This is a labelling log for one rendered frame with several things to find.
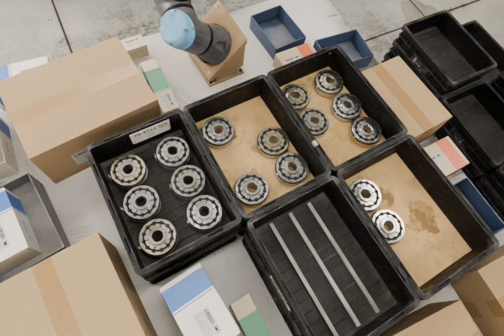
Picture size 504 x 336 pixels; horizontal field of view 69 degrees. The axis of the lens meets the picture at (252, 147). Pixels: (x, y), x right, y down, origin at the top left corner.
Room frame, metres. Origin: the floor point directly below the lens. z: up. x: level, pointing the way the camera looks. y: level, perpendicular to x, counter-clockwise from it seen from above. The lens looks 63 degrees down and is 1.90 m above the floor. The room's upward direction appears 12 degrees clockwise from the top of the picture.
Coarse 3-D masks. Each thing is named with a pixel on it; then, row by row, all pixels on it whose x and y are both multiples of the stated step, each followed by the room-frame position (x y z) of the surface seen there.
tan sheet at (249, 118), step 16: (224, 112) 0.64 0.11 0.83; (240, 112) 0.66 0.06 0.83; (256, 112) 0.67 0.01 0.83; (240, 128) 0.60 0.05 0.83; (256, 128) 0.61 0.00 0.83; (240, 144) 0.54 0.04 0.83; (224, 160) 0.47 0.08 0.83; (240, 160) 0.48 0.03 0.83; (256, 160) 0.49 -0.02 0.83; (272, 160) 0.50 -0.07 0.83; (272, 176) 0.45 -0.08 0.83; (272, 192) 0.40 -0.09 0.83
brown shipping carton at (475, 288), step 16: (496, 256) 0.34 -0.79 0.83; (480, 272) 0.28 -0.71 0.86; (496, 272) 0.29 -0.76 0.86; (464, 288) 0.25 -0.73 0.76; (480, 288) 0.24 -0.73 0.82; (496, 288) 0.25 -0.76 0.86; (464, 304) 0.21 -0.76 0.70; (480, 304) 0.21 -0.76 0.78; (496, 304) 0.20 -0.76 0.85; (480, 320) 0.17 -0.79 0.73; (496, 320) 0.17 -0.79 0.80
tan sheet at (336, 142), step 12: (288, 84) 0.81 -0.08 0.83; (300, 84) 0.83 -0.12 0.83; (312, 84) 0.84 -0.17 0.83; (312, 96) 0.78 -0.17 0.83; (324, 108) 0.74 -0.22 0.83; (336, 120) 0.71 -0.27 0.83; (336, 132) 0.66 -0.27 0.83; (348, 132) 0.67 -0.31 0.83; (324, 144) 0.60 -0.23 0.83; (336, 144) 0.61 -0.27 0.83; (348, 144) 0.62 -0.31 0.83; (336, 156) 0.57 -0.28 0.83; (348, 156) 0.58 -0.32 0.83
